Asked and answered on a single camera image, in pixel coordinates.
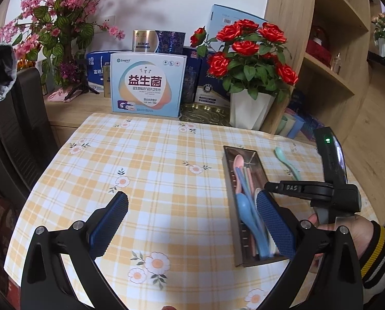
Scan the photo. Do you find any striped sleeve forearm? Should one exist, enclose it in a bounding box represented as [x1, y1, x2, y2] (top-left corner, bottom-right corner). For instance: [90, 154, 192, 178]
[360, 221, 385, 309]

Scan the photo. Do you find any right hand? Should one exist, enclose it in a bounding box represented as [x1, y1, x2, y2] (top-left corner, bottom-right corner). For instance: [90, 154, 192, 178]
[308, 213, 379, 259]

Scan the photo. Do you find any teal plastic spoon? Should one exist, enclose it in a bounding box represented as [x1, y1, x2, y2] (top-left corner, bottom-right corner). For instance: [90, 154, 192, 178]
[274, 147, 302, 181]

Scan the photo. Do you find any purple small box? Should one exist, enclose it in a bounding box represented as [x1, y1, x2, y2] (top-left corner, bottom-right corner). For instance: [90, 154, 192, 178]
[300, 114, 324, 141]

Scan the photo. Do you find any blue cup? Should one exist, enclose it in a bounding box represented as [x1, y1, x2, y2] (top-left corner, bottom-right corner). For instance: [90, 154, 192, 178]
[287, 115, 305, 139]

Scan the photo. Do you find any beige cup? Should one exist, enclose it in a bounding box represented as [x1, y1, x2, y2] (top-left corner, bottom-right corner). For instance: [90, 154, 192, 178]
[279, 113, 296, 136]

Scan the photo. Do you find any blue plastic spoon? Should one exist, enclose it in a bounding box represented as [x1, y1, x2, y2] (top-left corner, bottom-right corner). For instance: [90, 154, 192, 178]
[236, 193, 270, 258]

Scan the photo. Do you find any green cup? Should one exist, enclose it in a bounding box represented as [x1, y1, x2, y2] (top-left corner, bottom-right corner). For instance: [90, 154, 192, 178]
[275, 115, 288, 135]

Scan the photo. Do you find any stainless steel utensil tray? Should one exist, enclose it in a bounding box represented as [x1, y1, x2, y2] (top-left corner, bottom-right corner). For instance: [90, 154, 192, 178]
[223, 146, 285, 267]

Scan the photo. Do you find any pink plastic spoon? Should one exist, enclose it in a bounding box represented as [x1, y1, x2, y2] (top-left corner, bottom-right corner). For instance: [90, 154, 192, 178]
[233, 154, 244, 194]

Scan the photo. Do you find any white flower pot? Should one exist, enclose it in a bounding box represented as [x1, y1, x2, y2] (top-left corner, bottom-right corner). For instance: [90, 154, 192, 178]
[230, 90, 275, 131]

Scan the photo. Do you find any yellow plaid floral tablecloth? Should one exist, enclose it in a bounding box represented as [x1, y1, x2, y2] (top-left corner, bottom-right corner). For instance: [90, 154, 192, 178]
[4, 112, 374, 310]

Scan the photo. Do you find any green gold tray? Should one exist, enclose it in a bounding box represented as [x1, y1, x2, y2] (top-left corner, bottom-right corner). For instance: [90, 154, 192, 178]
[179, 104, 230, 127]

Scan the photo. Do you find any black chair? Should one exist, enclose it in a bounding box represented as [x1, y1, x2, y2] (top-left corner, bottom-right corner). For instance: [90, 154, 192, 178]
[0, 67, 59, 210]

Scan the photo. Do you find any red rose bouquet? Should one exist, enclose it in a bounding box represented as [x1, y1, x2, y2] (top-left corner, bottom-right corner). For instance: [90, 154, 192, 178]
[190, 19, 299, 101]

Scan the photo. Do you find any dark blue box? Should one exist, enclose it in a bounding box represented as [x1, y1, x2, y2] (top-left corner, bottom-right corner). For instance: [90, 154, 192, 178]
[181, 47, 230, 109]

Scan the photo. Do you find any wooden shelf unit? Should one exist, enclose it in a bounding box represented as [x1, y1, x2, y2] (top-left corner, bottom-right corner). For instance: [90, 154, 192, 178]
[265, 0, 370, 142]

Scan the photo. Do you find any light blue tall box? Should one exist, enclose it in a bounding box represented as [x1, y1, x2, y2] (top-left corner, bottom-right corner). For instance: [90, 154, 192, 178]
[205, 4, 266, 38]

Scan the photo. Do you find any white probiotic box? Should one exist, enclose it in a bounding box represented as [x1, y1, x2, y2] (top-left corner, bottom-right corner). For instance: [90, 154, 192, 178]
[111, 52, 187, 118]

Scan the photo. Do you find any blue white carton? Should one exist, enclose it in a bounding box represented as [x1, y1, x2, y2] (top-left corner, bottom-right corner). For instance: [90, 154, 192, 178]
[86, 50, 129, 92]

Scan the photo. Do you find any silver gold box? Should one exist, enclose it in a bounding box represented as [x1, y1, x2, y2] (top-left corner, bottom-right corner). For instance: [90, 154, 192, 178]
[132, 29, 159, 52]

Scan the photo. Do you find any pink blossom plant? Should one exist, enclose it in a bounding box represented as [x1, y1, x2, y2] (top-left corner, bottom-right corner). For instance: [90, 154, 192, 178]
[0, 0, 125, 87]

